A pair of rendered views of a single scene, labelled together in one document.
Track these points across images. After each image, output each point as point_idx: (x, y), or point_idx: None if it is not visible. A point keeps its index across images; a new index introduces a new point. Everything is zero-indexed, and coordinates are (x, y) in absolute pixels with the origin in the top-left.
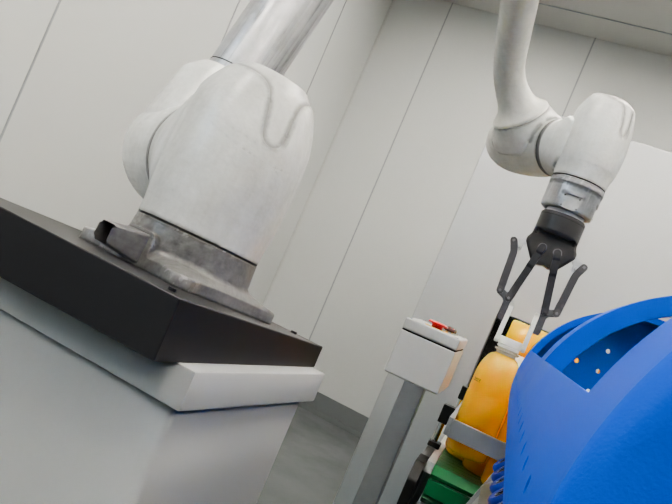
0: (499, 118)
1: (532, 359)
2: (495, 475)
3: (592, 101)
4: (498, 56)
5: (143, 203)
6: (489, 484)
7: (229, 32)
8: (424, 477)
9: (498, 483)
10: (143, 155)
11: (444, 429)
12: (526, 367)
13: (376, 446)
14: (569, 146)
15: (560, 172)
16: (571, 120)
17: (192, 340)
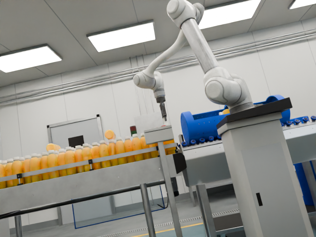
0: (151, 75)
1: (219, 115)
2: (195, 142)
3: (159, 73)
4: (161, 62)
5: (251, 100)
6: (185, 148)
7: (216, 60)
8: (106, 189)
9: (204, 139)
10: (240, 91)
11: (176, 145)
12: (218, 117)
13: (166, 160)
14: (162, 82)
15: (162, 88)
16: (159, 77)
17: None
